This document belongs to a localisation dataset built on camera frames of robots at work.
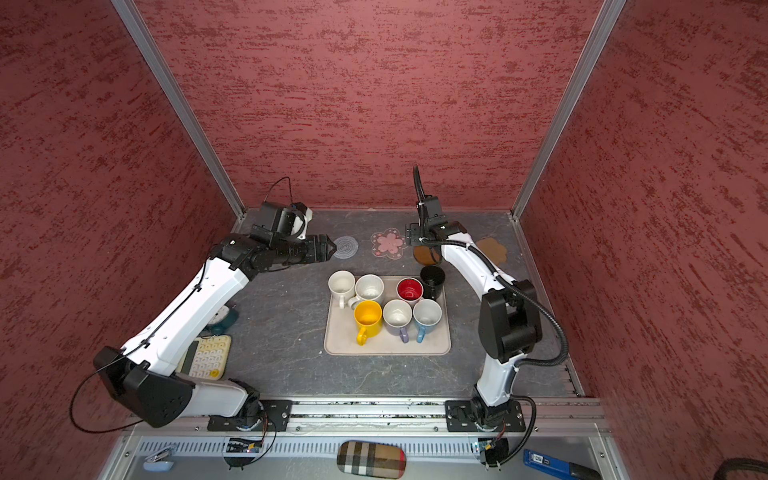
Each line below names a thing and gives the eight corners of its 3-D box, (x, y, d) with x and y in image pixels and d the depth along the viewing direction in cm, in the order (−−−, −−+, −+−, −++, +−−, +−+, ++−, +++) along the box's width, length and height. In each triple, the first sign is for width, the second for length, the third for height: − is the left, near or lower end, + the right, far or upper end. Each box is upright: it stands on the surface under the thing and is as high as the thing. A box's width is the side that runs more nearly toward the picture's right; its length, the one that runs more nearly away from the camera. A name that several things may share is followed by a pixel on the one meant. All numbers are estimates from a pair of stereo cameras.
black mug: (421, 305, 96) (423, 291, 88) (419, 280, 102) (421, 265, 95) (443, 305, 96) (447, 291, 89) (440, 280, 102) (444, 265, 95)
